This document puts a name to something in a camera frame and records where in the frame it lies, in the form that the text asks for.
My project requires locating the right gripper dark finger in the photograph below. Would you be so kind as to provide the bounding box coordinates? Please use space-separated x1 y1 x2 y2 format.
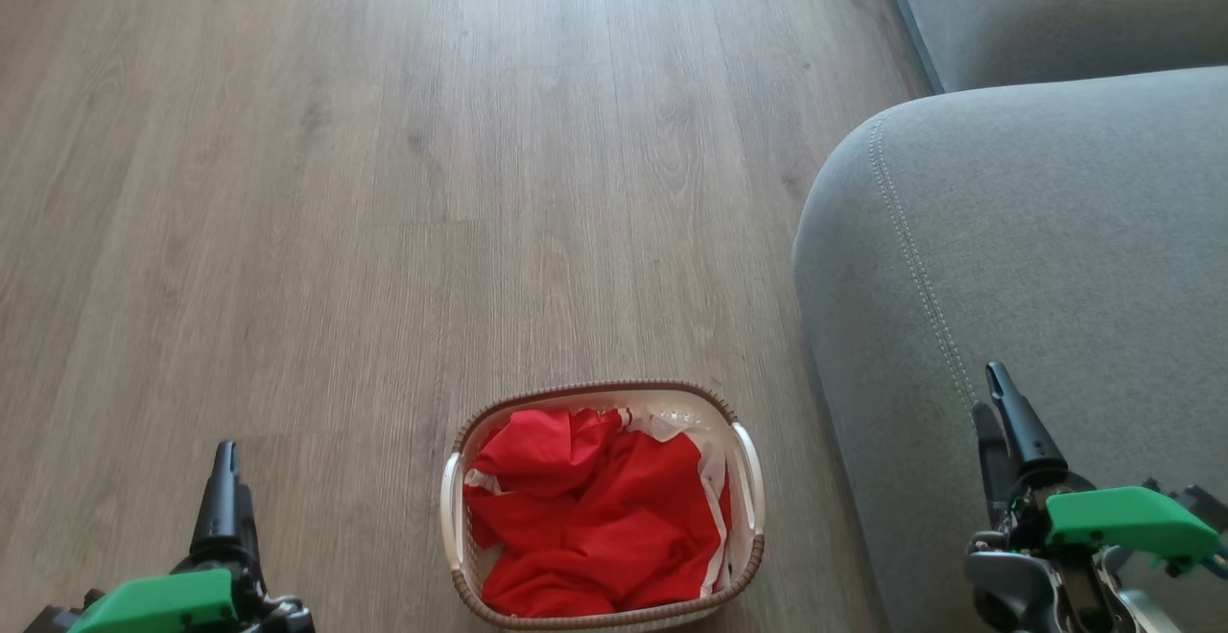
971 401 1016 524
985 362 1069 488

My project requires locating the white woven-rim laundry basket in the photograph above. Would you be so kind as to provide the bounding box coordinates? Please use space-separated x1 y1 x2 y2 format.
439 381 767 633

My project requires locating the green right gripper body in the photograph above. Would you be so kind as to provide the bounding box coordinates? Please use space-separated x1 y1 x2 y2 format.
998 480 1228 581

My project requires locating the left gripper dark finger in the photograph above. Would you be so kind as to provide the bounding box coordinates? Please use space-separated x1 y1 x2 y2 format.
190 440 241 572
236 482 262 584

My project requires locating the red sports jersey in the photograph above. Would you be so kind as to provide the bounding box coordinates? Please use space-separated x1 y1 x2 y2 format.
463 408 732 619

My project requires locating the grey fabric sofa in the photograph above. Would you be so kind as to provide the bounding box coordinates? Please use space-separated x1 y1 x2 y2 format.
792 66 1228 633

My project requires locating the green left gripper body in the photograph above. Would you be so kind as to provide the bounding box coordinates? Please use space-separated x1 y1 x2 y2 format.
24 561 315 633

